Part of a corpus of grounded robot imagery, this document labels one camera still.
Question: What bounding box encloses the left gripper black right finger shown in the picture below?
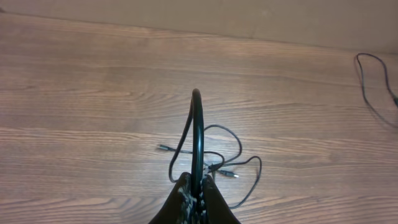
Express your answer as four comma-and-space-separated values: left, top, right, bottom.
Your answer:
200, 175, 240, 224

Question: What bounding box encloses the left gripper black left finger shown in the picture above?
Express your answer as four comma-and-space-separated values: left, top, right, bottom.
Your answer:
149, 172, 197, 224

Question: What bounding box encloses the black USB cable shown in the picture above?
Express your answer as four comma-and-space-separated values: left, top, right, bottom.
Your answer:
354, 52, 398, 110
168, 88, 206, 200
157, 124, 262, 210

